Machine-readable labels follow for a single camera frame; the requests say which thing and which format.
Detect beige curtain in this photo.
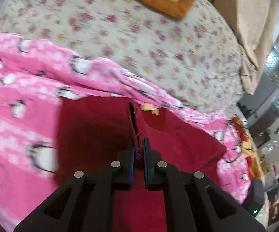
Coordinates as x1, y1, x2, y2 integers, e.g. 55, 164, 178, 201
213, 0, 279, 95

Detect dark cabinet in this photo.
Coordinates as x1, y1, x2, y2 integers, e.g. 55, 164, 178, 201
237, 74, 279, 148

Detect black cable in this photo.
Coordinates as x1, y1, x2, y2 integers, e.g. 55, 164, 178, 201
223, 118, 249, 165

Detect orange checkered cushion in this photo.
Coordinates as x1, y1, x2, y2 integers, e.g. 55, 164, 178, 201
81, 0, 200, 20

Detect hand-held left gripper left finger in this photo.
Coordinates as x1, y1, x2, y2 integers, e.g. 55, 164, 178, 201
14, 138, 136, 232

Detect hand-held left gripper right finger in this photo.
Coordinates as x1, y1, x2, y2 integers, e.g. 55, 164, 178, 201
143, 137, 266, 232

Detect pink penguin print blanket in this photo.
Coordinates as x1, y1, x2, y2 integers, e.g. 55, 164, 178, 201
0, 26, 253, 228

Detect floral bed quilt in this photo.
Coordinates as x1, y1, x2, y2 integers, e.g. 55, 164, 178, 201
0, 0, 246, 114

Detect red yellow printed cloth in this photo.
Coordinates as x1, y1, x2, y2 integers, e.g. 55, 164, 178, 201
231, 117, 264, 182

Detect dark red small garment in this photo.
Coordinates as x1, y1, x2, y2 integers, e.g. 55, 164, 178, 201
54, 98, 228, 232

